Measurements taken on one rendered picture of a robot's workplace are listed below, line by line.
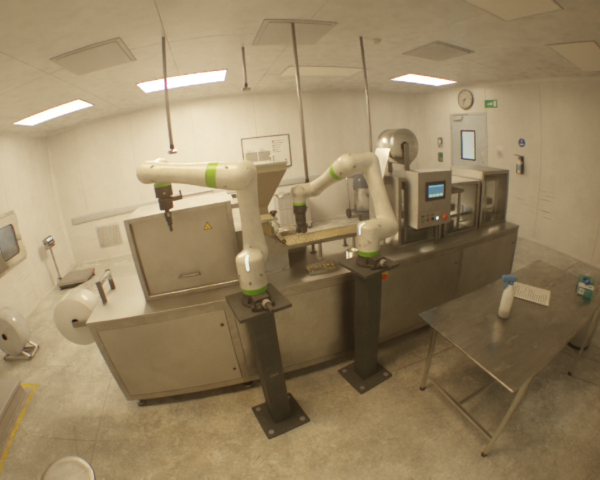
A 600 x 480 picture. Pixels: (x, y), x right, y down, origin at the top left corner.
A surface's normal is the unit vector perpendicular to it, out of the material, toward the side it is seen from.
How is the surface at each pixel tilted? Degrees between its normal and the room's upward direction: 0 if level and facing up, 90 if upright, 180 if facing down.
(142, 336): 90
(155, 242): 90
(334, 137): 90
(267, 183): 114
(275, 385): 90
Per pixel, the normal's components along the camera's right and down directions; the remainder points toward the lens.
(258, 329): 0.47, 0.25
